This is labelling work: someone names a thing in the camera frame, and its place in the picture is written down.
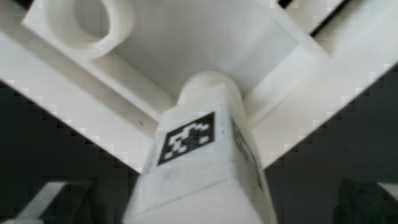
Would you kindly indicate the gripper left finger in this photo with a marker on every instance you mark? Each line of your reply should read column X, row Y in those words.
column 66, row 204

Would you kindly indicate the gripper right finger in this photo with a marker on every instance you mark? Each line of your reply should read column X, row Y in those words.
column 366, row 203

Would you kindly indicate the white chair leg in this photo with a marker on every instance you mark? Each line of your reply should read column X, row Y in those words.
column 201, row 186

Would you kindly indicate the white U-shaped fence frame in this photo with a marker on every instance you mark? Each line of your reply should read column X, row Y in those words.
column 350, row 25

